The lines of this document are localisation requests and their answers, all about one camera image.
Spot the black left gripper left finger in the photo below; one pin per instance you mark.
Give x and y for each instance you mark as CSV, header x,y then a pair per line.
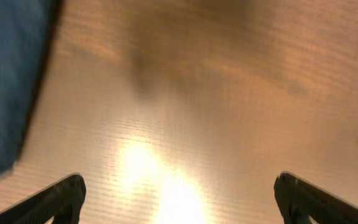
x,y
60,202

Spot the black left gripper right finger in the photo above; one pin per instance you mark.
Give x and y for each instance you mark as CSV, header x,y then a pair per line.
x,y
302,202

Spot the navy blue shorts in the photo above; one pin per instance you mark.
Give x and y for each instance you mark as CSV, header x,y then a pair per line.
x,y
25,28

